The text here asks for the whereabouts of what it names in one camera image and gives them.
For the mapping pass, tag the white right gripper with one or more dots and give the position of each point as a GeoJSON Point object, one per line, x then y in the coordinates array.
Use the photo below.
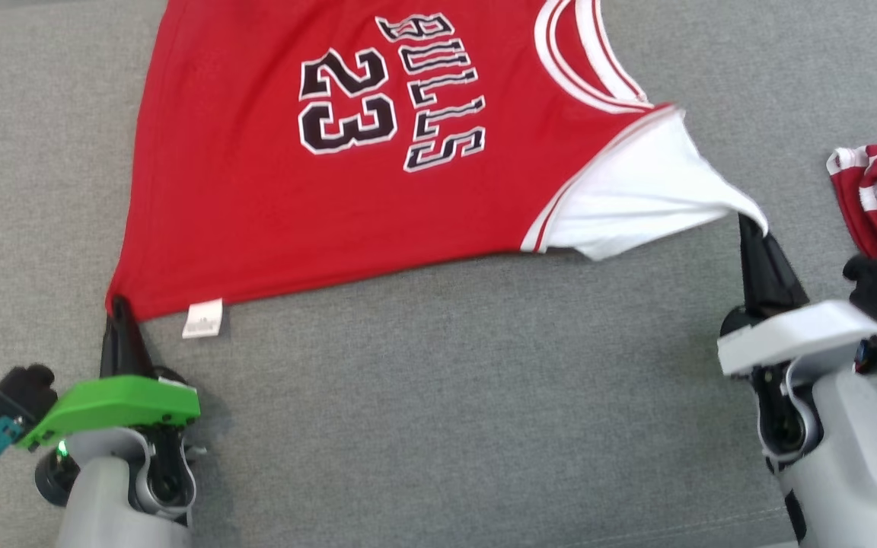
{"type": "Point", "coordinates": [796, 335]}

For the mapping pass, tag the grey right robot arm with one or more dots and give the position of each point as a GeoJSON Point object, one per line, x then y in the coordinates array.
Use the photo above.
{"type": "Point", "coordinates": [849, 457]}

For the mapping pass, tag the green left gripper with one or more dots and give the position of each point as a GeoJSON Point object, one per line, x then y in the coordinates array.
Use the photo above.
{"type": "Point", "coordinates": [115, 399]}

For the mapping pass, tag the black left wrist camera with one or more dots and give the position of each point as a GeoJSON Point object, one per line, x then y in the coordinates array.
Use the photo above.
{"type": "Point", "coordinates": [16, 396]}

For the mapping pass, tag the red Bulls basketball jersey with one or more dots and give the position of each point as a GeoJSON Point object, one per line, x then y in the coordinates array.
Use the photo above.
{"type": "Point", "coordinates": [256, 190]}

